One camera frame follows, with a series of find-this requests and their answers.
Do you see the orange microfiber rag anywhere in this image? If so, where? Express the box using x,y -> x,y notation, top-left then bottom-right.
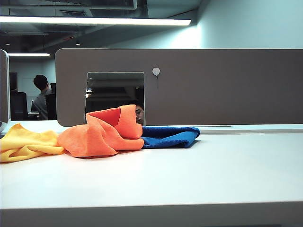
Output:
56,105 -> 144,158

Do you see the blue microfiber rag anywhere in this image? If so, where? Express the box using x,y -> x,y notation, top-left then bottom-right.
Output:
141,126 -> 201,149

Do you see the yellow microfiber rag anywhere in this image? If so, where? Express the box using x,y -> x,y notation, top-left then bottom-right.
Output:
0,123 -> 66,163

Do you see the white hexagonal adhesive hook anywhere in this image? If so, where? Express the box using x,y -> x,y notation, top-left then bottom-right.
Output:
151,67 -> 161,89

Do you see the square standing mirror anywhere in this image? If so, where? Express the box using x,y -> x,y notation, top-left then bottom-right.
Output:
84,71 -> 145,126

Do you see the wide grey desk partition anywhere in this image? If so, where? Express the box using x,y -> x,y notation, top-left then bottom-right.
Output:
55,48 -> 303,127

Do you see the black office chair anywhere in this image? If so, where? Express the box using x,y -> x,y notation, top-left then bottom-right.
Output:
9,91 -> 28,121
45,94 -> 57,121

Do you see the long ceiling light strip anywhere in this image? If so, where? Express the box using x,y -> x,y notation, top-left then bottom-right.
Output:
0,16 -> 192,26

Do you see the person in dark shirt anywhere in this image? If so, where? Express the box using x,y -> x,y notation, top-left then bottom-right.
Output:
32,74 -> 54,120

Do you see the short ceiling light strip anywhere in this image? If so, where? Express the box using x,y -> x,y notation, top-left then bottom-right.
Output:
7,52 -> 51,57

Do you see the narrow grey desk partition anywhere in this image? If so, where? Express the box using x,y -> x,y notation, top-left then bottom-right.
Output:
0,49 -> 11,123

